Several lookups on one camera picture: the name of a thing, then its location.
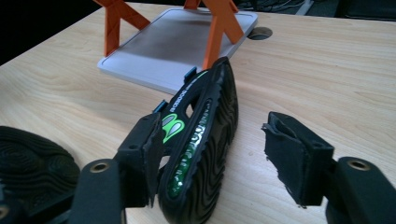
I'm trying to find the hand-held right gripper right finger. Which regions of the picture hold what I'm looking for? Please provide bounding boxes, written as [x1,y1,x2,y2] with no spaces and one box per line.
[261,111,335,209]

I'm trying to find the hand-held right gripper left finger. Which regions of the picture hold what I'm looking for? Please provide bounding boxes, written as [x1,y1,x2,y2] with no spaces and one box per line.
[112,112,165,208]

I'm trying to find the black sandal with green logo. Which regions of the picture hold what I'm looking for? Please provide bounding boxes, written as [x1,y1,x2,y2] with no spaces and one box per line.
[152,56,240,224]

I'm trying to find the white tray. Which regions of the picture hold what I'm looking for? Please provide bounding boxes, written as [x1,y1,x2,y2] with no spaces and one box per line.
[96,7,259,95]

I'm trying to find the orange stand legs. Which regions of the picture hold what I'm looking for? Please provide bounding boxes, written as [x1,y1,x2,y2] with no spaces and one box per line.
[92,0,245,71]

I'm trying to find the round cable hole grommet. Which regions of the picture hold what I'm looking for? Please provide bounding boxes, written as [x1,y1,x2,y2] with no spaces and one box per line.
[247,26,274,41]

